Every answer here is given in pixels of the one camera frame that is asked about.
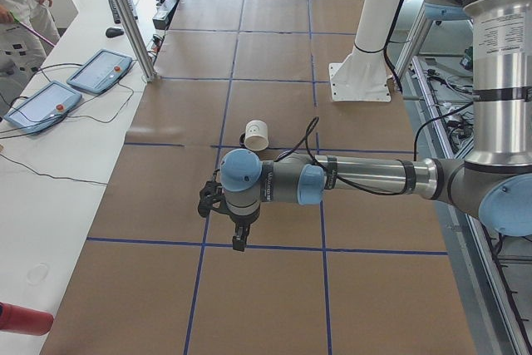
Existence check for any teach pendant tablet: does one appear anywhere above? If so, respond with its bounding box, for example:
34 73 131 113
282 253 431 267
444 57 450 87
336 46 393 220
4 81 81 135
66 49 133 94

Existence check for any near teach pendant tablet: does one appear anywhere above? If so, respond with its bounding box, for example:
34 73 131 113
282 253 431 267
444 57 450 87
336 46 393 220
4 81 81 135

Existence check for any aluminium frame post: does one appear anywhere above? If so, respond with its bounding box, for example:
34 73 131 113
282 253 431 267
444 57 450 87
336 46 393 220
112 0 157 82

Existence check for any far teach pendant tablet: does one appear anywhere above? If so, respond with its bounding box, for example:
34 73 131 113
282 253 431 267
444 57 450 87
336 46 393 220
66 49 133 94

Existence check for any brown paper table cover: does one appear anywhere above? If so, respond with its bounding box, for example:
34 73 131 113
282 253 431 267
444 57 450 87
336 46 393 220
42 0 475 354

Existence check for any black computer mouse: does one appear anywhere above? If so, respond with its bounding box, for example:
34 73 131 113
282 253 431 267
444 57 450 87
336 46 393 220
105 27 124 38

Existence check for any red cylinder bottle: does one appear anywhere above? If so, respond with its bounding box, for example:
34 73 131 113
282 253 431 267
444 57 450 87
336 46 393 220
1 303 54 336

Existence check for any white mug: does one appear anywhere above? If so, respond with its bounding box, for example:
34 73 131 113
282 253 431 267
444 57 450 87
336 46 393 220
240 120 269 151

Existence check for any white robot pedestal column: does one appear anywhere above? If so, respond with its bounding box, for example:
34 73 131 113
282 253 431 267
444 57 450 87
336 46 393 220
329 0 401 102

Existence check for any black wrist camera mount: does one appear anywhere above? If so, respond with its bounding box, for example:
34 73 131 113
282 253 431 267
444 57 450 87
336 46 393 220
197 180 228 218

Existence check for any person in white clothes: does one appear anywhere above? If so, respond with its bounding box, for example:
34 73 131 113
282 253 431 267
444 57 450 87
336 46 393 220
1 0 60 80

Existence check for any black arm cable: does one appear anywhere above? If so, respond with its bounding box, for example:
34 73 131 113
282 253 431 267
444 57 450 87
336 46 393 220
273 116 416 196

